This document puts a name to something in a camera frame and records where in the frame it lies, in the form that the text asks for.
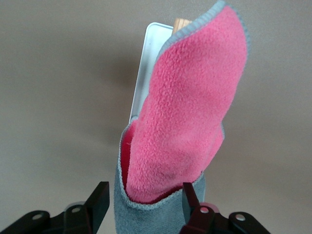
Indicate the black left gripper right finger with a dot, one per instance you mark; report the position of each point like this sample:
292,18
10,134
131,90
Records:
192,209

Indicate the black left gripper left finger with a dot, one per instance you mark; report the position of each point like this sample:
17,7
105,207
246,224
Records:
95,212

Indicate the pink and grey cloth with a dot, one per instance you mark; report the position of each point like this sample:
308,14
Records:
185,109

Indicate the white rectangular tray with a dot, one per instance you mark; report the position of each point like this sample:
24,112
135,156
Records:
146,73

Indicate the brown wooden stick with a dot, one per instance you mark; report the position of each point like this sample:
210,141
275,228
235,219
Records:
181,24

